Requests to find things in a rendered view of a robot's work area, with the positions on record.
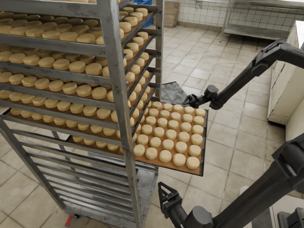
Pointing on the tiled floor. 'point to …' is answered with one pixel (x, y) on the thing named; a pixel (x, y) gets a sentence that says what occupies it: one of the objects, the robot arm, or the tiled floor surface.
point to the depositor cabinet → (287, 84)
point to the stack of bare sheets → (173, 93)
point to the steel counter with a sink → (264, 34)
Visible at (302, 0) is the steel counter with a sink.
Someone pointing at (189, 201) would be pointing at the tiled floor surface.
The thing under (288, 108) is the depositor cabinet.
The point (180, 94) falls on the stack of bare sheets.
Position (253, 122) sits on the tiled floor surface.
